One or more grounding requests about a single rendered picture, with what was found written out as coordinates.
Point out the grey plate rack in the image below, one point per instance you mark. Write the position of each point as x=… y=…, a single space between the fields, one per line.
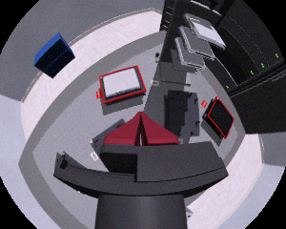
x=171 y=69

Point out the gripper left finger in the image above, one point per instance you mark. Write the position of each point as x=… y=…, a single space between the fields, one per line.
x=128 y=133

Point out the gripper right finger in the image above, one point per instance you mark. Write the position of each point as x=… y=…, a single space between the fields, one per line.
x=154 y=135

